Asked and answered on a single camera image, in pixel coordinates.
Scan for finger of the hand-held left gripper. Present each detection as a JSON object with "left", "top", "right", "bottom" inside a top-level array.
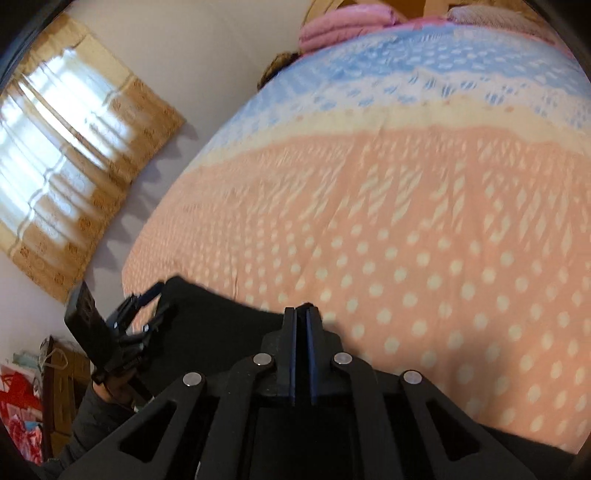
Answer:
[
  {"left": 109, "top": 281, "right": 166, "bottom": 329},
  {"left": 124, "top": 302, "right": 179, "bottom": 348}
]

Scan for wooden cabinet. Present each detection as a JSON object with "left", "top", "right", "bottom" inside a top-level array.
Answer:
[{"left": 39, "top": 337, "right": 95, "bottom": 460}]

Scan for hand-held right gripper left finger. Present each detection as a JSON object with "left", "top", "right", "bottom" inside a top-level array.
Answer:
[{"left": 60, "top": 307, "right": 299, "bottom": 480}]

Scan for folded pink blanket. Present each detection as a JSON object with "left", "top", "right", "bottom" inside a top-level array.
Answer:
[{"left": 298, "top": 6, "right": 409, "bottom": 52}]

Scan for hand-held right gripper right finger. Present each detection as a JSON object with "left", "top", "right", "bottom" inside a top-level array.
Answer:
[{"left": 299, "top": 304, "right": 537, "bottom": 480}]

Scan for striped pillow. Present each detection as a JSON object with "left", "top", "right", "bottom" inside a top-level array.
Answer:
[{"left": 445, "top": 4, "right": 561, "bottom": 44}]

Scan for red patterned cloth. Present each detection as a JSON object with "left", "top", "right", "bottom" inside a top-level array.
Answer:
[{"left": 0, "top": 362, "right": 44, "bottom": 464}]

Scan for black pants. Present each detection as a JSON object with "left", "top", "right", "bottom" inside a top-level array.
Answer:
[{"left": 134, "top": 275, "right": 578, "bottom": 480}]

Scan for wooden headboard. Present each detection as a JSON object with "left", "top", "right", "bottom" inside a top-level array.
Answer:
[{"left": 308, "top": 0, "right": 462, "bottom": 23}]

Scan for person's left hand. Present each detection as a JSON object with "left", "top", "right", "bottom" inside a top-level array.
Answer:
[{"left": 91, "top": 372, "right": 136, "bottom": 409}]

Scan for polka dot blanket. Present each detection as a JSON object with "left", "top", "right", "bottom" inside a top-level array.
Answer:
[{"left": 121, "top": 17, "right": 591, "bottom": 455}]

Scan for tan patterned curtain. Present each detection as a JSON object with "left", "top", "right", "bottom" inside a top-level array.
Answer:
[{"left": 0, "top": 11, "right": 186, "bottom": 304}]

